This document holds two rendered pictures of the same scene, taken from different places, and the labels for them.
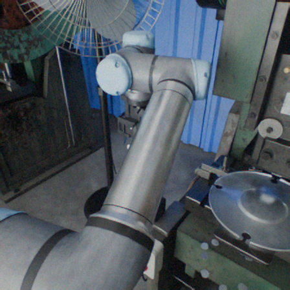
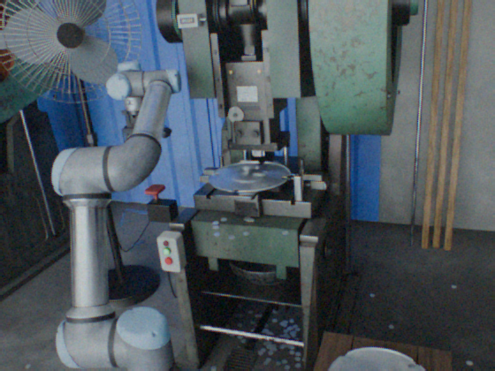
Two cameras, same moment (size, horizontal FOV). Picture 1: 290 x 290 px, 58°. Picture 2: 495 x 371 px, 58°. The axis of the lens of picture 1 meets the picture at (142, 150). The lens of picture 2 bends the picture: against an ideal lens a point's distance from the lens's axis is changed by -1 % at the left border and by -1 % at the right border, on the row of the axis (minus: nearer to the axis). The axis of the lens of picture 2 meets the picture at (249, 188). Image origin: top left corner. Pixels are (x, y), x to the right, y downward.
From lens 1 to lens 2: 94 cm
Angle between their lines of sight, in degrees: 19
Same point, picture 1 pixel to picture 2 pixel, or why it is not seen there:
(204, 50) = not seen: hidden behind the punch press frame
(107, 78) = (114, 87)
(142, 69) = (136, 79)
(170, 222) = (185, 218)
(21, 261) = (99, 152)
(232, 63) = (196, 73)
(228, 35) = (188, 56)
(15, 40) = not seen: outside the picture
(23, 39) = not seen: outside the picture
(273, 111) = (233, 102)
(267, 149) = (238, 129)
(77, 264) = (126, 147)
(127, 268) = (149, 147)
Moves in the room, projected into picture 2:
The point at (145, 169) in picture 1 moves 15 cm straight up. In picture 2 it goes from (149, 117) to (140, 59)
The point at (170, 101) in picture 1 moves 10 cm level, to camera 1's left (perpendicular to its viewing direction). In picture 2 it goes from (156, 89) to (121, 94)
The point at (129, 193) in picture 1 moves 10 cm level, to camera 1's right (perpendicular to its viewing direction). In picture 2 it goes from (143, 125) to (181, 120)
